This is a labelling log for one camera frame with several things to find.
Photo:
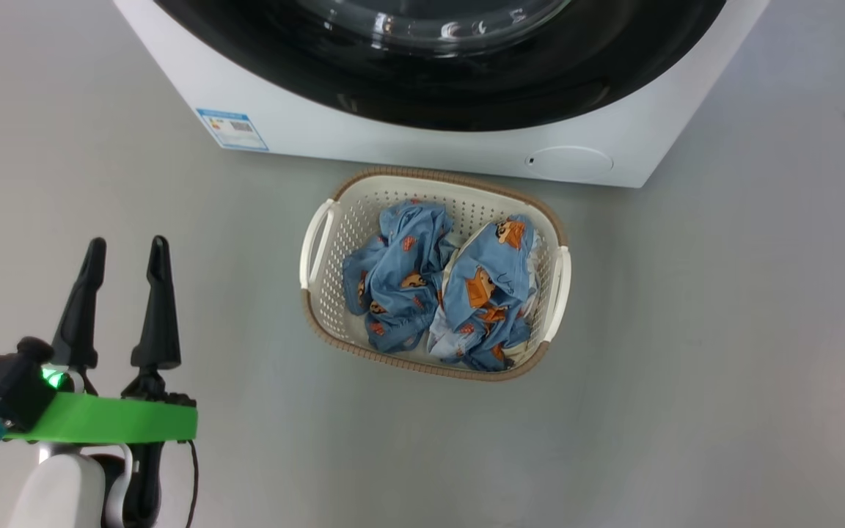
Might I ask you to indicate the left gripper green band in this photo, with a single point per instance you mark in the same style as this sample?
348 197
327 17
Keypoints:
114 422

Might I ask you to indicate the blue bear-print garment cream lining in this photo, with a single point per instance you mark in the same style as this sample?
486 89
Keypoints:
488 293

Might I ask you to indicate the black glass washing machine door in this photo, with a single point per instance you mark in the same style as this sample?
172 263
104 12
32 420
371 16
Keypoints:
576 88

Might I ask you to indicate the cream perforated laundry basket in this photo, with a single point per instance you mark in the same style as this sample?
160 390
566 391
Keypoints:
334 293

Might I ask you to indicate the white front-load washing machine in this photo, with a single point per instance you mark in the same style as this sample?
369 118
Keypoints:
393 147

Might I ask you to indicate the blue energy label sticker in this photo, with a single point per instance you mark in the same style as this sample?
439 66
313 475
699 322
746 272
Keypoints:
233 130

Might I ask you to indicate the round white filter cover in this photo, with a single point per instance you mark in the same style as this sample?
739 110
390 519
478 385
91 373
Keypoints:
569 160

